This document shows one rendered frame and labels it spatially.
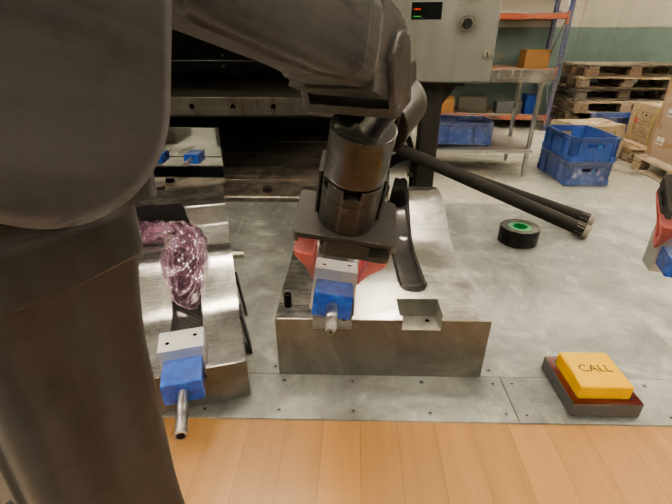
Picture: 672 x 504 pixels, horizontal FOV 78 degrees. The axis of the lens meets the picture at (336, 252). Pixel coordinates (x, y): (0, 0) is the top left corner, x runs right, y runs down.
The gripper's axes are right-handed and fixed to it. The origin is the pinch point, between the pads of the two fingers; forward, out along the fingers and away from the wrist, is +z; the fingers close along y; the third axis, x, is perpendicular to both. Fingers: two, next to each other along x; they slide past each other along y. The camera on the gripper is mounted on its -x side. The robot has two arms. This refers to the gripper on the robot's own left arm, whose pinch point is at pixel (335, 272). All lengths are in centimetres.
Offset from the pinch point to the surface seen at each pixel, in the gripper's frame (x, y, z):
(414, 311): -0.6, -11.2, 6.4
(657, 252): -10.9, -43.6, -0.9
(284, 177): -75, 18, 47
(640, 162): -333, -295, 169
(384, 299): -0.8, -6.9, 5.0
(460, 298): -1.9, -16.6, 3.9
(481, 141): -325, -133, 168
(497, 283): -16.9, -29.7, 17.1
